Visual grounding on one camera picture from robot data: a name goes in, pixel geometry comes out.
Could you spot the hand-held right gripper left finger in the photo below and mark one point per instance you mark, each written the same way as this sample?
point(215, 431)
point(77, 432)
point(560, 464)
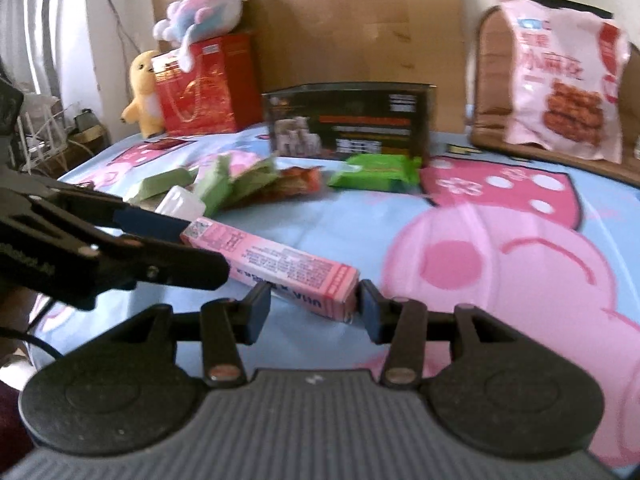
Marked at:
point(260, 307)

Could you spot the pink and blue plush toy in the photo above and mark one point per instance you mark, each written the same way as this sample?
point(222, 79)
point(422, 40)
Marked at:
point(200, 10)

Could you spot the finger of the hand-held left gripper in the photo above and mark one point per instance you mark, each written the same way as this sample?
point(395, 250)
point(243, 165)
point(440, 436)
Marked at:
point(145, 221)
point(175, 265)

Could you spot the orange snack packet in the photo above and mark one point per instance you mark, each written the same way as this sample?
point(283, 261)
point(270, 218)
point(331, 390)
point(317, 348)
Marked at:
point(295, 182)

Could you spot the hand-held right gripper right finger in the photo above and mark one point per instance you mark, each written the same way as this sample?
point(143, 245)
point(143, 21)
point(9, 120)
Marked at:
point(369, 312)

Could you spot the pale green snack packet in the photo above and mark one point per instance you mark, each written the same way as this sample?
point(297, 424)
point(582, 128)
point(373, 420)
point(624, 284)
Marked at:
point(160, 185)

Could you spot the printed cartoon blanket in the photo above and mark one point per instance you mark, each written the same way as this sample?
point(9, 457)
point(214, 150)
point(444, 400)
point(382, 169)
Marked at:
point(325, 230)

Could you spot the yellow plush toy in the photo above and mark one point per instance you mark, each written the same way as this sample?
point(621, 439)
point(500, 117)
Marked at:
point(142, 95)

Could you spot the long pink snack box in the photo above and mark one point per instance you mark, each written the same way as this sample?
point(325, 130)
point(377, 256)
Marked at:
point(280, 265)

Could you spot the bright green snack packet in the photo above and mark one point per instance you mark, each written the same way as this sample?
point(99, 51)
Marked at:
point(375, 172)

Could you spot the large pink snack bag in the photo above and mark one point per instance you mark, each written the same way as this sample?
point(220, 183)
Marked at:
point(560, 60)

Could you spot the brown seat cushion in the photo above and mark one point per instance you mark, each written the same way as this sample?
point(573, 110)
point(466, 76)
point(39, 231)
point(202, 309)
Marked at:
point(492, 85)

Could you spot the green and pink snack packet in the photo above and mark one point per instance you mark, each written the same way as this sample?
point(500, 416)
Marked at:
point(252, 175)

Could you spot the red gift box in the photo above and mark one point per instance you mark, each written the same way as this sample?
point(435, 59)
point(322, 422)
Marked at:
point(210, 85)

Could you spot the black cardboard box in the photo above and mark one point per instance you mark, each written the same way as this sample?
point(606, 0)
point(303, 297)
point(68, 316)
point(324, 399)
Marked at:
point(350, 110)

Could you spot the wooden board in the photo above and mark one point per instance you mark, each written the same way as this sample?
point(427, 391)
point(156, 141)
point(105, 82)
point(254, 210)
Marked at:
point(350, 25)

